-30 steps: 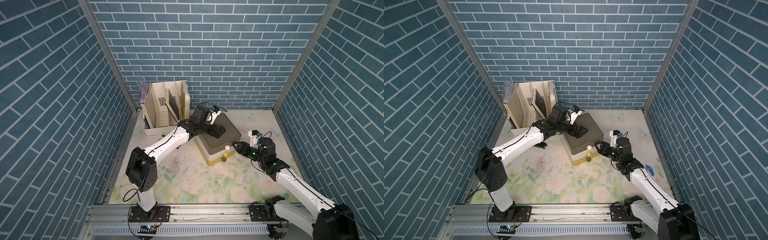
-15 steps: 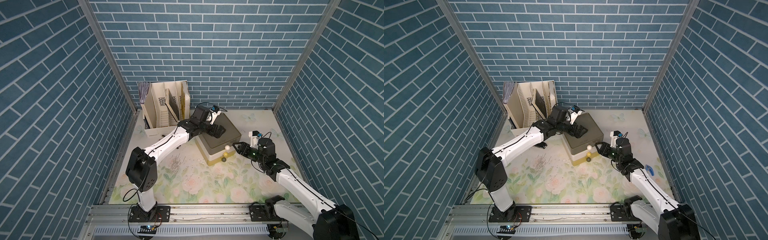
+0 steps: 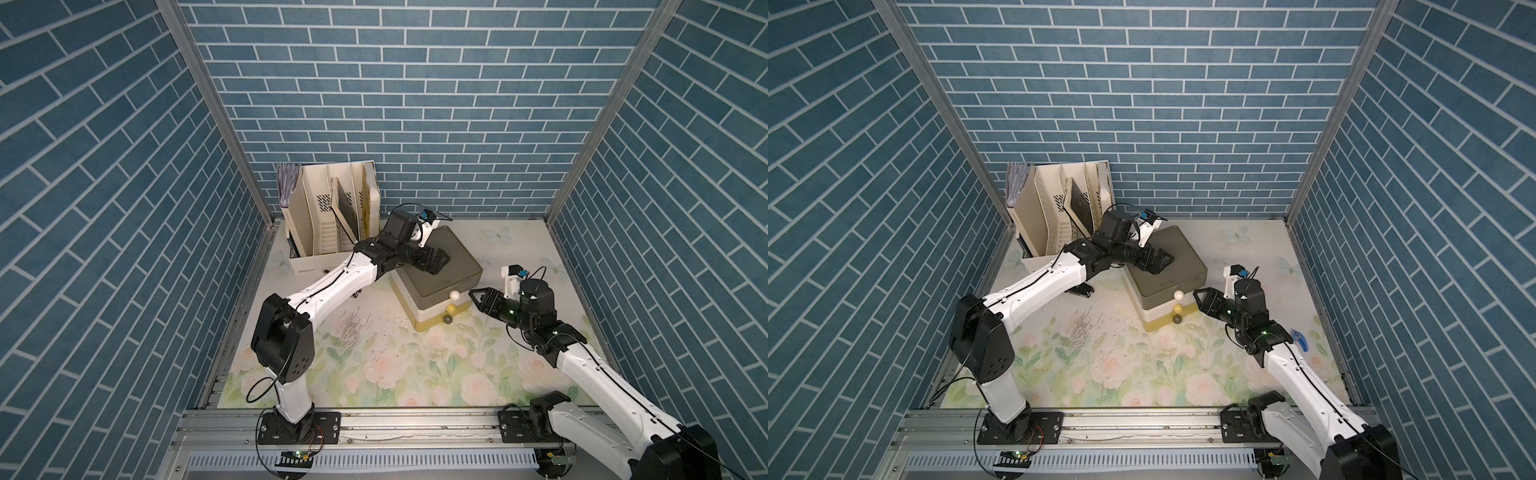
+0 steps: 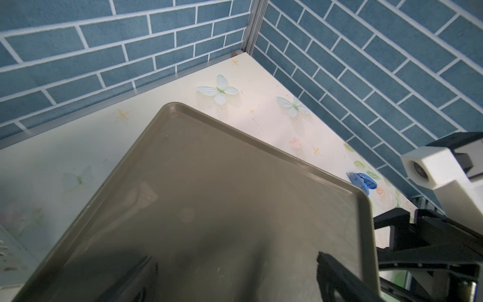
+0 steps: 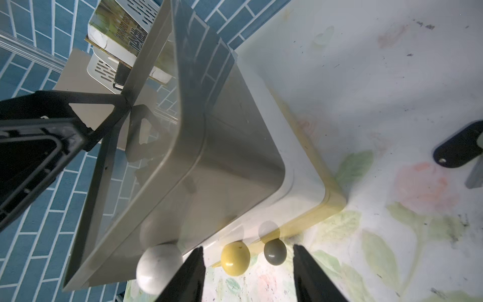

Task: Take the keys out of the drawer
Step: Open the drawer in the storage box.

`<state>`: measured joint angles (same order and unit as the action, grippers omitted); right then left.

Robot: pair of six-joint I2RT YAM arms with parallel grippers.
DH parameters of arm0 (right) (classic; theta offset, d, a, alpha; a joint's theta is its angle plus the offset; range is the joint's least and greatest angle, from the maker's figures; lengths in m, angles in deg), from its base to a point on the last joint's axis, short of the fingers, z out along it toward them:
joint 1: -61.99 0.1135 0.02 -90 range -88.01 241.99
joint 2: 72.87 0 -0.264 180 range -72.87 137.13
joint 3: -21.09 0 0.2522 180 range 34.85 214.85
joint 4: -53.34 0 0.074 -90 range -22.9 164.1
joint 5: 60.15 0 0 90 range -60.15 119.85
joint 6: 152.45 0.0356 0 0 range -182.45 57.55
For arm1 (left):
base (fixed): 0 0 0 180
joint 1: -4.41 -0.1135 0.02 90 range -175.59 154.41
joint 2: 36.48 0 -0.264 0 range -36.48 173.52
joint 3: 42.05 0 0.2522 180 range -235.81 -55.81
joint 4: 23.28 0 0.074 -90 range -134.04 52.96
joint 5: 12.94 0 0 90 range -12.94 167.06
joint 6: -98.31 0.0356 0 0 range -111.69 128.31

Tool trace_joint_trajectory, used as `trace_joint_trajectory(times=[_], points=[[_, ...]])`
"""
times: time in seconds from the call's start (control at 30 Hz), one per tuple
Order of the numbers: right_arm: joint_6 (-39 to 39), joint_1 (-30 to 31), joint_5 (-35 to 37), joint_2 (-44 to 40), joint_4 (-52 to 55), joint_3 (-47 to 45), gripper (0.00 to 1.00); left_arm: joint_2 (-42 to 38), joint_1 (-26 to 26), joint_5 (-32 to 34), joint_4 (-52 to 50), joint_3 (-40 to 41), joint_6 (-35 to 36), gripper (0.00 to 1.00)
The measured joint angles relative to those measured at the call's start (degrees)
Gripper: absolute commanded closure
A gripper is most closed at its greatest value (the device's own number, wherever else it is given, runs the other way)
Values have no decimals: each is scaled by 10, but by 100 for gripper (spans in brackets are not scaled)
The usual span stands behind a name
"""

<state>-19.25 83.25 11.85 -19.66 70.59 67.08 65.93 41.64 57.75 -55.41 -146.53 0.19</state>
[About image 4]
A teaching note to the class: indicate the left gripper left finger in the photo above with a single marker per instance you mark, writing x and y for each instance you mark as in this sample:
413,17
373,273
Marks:
138,284

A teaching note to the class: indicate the grey three-drawer cabinet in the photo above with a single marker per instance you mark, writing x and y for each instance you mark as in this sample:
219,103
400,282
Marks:
226,216

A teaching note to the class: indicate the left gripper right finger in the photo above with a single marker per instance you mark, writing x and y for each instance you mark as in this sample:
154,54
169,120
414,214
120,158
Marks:
333,277

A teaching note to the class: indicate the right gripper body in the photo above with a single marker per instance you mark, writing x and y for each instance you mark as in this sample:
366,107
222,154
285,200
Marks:
443,257

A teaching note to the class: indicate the white file organizer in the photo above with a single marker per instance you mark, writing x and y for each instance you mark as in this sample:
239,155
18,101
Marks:
17,264

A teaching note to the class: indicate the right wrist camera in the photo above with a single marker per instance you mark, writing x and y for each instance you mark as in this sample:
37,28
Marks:
451,167

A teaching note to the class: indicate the blue key fob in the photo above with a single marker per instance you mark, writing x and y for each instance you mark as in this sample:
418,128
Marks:
363,182

